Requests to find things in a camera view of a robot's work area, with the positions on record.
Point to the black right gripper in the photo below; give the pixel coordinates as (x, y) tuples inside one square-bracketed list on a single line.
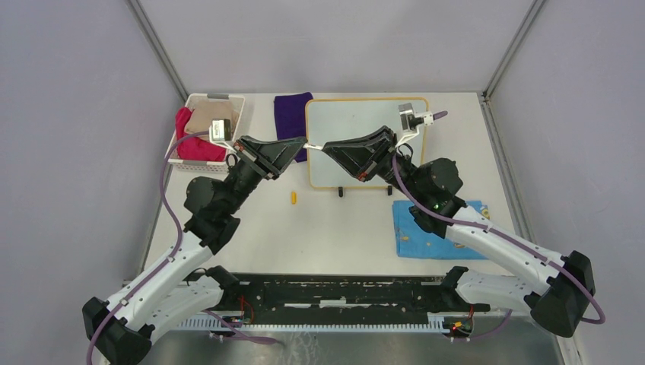
[(363, 157)]

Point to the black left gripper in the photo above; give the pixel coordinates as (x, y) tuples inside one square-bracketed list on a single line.
[(278, 153)]

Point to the white orange marker pen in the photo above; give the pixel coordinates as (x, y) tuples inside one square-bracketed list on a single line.
[(313, 147)]

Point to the yellow framed whiteboard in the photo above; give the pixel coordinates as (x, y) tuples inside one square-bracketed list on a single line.
[(340, 119)]

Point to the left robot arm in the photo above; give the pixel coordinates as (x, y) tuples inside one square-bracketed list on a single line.
[(124, 327)]

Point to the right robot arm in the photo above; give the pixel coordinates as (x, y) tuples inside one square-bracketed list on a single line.
[(556, 290)]

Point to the purple folded cloth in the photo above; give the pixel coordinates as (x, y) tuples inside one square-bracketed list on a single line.
[(289, 115)]

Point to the pink cloth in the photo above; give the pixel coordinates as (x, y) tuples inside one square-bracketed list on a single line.
[(195, 148)]

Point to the beige cloth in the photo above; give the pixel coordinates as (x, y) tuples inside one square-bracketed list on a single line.
[(207, 110)]

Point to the white plastic basket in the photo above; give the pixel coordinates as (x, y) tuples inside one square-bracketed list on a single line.
[(210, 166)]

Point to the blue patterned cloth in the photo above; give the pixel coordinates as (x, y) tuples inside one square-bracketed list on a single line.
[(413, 243)]

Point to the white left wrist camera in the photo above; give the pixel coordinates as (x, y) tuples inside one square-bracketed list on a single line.
[(220, 131)]

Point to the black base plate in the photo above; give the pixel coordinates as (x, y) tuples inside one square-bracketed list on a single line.
[(271, 299)]

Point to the aluminium rail frame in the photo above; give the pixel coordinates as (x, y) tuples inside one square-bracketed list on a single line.
[(515, 202)]

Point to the white cable duct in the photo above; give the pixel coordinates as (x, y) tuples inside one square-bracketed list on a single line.
[(203, 322)]

